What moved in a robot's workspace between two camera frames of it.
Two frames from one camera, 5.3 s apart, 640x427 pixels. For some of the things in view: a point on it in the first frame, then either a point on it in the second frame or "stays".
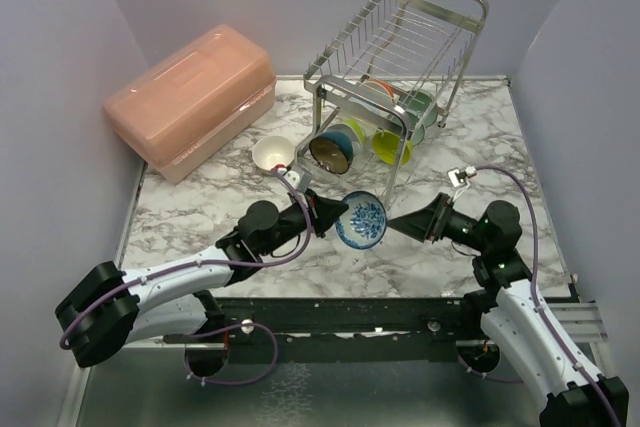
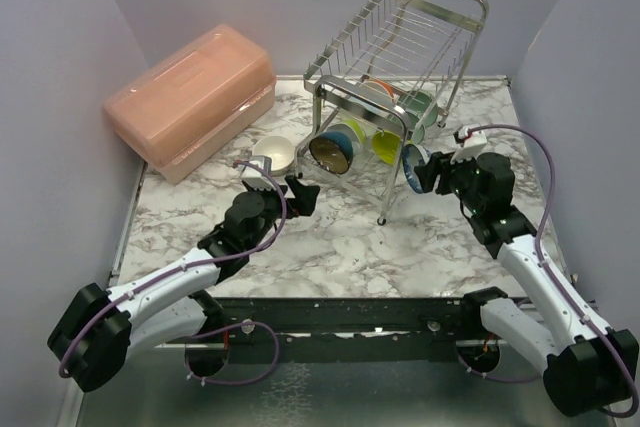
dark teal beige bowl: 333,151 stays
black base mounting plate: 364,331 stays
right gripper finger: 428,222 -> 428,173
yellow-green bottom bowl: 386,146 stays
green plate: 420,104 stays
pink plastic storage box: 194,104 stays
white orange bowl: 380,88 stays
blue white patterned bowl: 364,222 -> 412,156
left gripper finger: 326,213 -> 304,195
